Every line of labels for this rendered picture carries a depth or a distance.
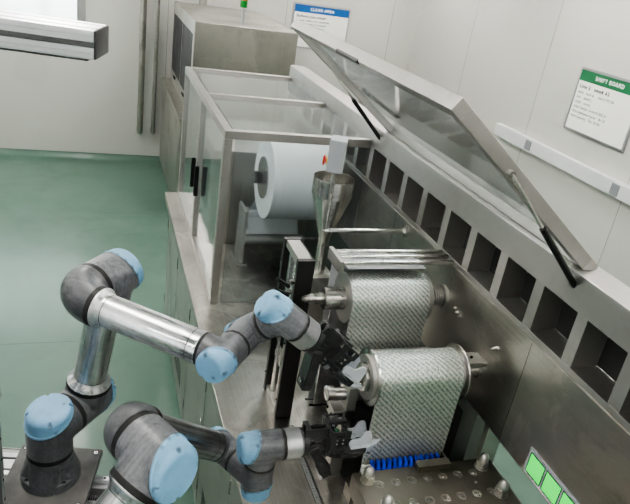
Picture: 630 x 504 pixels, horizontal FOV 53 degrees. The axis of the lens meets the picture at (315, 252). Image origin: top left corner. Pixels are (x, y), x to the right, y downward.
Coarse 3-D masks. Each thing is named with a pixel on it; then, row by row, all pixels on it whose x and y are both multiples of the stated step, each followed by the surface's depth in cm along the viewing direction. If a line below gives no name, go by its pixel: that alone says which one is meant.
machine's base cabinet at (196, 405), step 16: (176, 256) 322; (176, 272) 322; (176, 288) 322; (176, 304) 321; (192, 320) 267; (176, 368) 320; (192, 368) 266; (176, 384) 320; (192, 384) 266; (208, 384) 228; (192, 400) 266; (208, 400) 228; (192, 416) 266; (208, 416) 228; (208, 464) 227; (208, 480) 227; (224, 480) 199; (208, 496) 227; (224, 496) 199
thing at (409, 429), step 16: (384, 416) 159; (400, 416) 161; (416, 416) 162; (432, 416) 164; (448, 416) 166; (384, 432) 162; (400, 432) 163; (416, 432) 165; (432, 432) 167; (448, 432) 169; (384, 448) 164; (400, 448) 166; (416, 448) 168; (432, 448) 170
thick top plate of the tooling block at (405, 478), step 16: (464, 464) 168; (352, 480) 159; (384, 480) 158; (400, 480) 159; (416, 480) 160; (432, 480) 161; (448, 480) 162; (464, 480) 163; (480, 480) 164; (496, 480) 164; (352, 496) 159; (368, 496) 153; (400, 496) 154; (416, 496) 155; (432, 496) 156; (448, 496) 157; (464, 496) 158; (480, 496) 158; (512, 496) 160
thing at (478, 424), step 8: (464, 400) 178; (464, 408) 178; (472, 408) 174; (464, 416) 178; (472, 416) 174; (464, 424) 178; (472, 424) 174; (480, 424) 174; (464, 432) 178; (472, 432) 174; (480, 432) 175; (456, 440) 181; (464, 440) 178; (472, 440) 176; (456, 448) 181; (464, 448) 177; (472, 448) 177; (456, 456) 181; (464, 456) 178; (472, 456) 179
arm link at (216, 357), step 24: (72, 288) 142; (96, 288) 142; (72, 312) 141; (96, 312) 140; (120, 312) 138; (144, 312) 138; (144, 336) 137; (168, 336) 135; (192, 336) 134; (216, 336) 135; (240, 336) 137; (192, 360) 134; (216, 360) 129; (240, 360) 135
